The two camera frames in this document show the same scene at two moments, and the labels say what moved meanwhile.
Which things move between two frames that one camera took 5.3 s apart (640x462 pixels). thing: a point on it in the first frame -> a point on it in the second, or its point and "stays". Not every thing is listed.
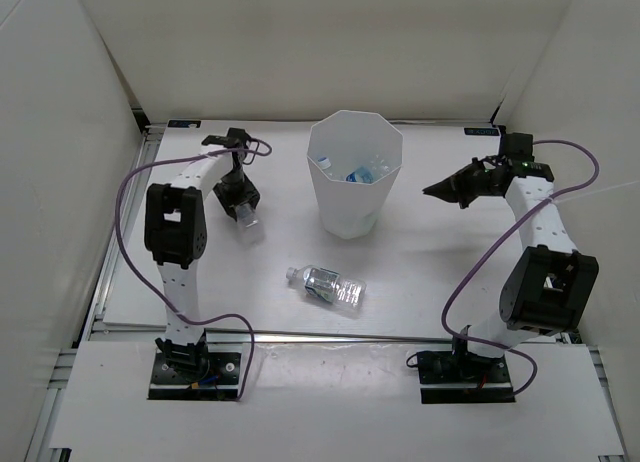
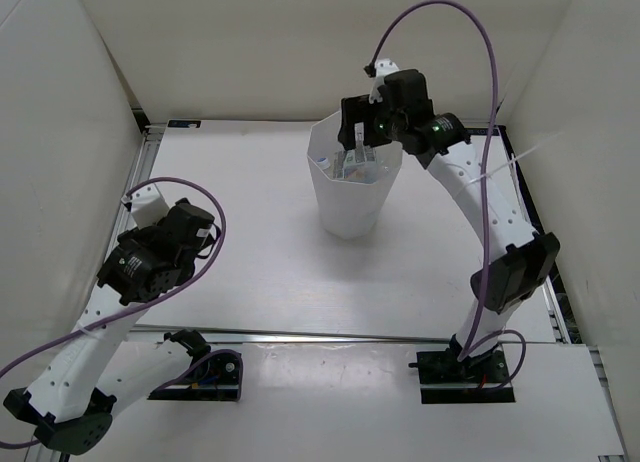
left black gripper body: [236, 189] -> [142, 234]
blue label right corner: [482, 131] stays
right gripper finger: [461, 186] -> [356, 109]
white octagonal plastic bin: [353, 156] stays
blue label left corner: [183, 123] stays
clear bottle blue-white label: [329, 285] -> [356, 164]
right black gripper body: [485, 181] -> [388, 124]
